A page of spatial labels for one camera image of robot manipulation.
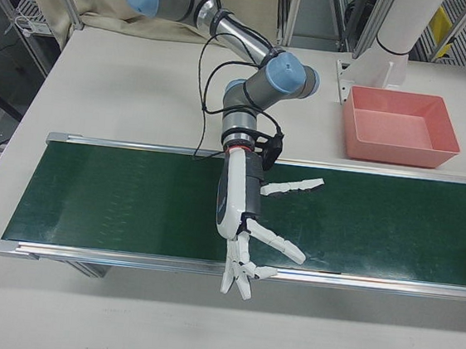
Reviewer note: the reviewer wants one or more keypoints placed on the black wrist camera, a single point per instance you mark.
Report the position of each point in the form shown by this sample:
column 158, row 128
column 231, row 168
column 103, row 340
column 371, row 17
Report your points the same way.
column 274, row 147

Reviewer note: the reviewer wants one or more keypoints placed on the yellow tag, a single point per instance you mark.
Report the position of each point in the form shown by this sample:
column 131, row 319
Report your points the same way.
column 440, row 25

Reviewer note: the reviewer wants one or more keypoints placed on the white metal base bracket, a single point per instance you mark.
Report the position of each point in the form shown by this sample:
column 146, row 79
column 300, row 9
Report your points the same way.
column 377, row 71

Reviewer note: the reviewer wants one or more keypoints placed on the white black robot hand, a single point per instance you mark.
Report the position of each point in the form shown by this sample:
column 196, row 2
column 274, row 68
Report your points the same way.
column 235, row 191

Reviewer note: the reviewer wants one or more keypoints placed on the narrow aluminium profile post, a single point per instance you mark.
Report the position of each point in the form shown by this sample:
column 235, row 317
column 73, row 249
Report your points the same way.
column 287, row 13

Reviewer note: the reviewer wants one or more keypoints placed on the green conveyor belt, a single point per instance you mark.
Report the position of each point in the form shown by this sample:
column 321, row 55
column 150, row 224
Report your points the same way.
column 130, row 197

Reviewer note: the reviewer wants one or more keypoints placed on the silver blue-capped robot arm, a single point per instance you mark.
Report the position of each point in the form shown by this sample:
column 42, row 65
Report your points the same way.
column 285, row 73

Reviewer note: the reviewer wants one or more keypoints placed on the pink plastic box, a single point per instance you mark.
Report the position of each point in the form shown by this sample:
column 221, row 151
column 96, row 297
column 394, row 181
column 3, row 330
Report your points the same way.
column 388, row 124

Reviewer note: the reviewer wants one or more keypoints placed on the white cylindrical column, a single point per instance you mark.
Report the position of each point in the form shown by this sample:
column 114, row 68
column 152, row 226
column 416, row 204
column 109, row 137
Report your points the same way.
column 407, row 22

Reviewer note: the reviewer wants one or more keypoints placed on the wide aluminium frame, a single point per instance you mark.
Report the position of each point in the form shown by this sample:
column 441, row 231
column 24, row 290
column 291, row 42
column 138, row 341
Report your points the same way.
column 353, row 24

